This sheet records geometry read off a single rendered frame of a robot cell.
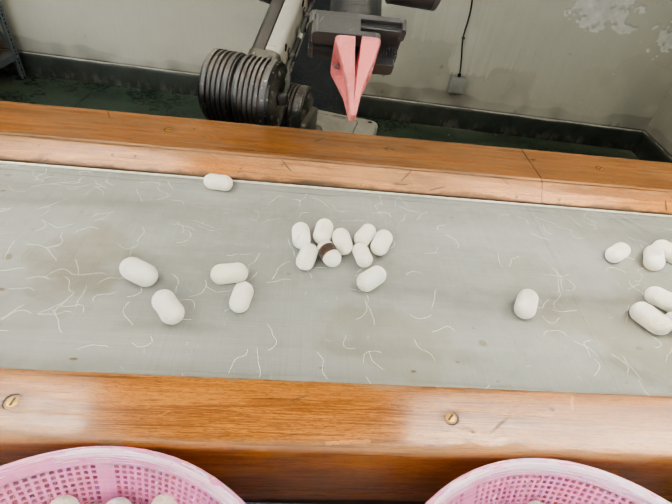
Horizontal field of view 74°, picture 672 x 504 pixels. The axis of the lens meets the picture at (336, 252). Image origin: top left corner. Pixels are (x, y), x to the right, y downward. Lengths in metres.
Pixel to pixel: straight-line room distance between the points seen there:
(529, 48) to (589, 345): 2.26
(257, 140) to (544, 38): 2.17
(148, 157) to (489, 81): 2.23
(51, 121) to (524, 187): 0.63
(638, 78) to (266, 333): 2.70
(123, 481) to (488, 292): 0.36
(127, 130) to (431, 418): 0.51
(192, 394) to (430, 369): 0.20
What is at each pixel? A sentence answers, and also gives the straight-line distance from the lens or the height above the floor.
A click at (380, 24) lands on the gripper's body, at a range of 0.52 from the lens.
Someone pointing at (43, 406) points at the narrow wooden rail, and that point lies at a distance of 0.37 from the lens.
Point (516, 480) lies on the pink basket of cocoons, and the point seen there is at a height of 0.76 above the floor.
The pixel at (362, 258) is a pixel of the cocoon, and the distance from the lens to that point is 0.46.
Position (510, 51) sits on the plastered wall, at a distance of 2.63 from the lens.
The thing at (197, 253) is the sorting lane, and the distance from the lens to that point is 0.48.
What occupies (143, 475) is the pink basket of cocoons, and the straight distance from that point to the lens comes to 0.34.
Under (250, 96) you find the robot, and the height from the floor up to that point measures 0.75.
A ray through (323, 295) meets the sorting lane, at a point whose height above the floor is 0.74.
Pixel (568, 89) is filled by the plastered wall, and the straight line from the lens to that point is 2.81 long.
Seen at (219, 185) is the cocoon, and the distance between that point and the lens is 0.56.
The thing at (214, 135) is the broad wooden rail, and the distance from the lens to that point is 0.64.
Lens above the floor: 1.06
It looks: 41 degrees down
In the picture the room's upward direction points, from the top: 8 degrees clockwise
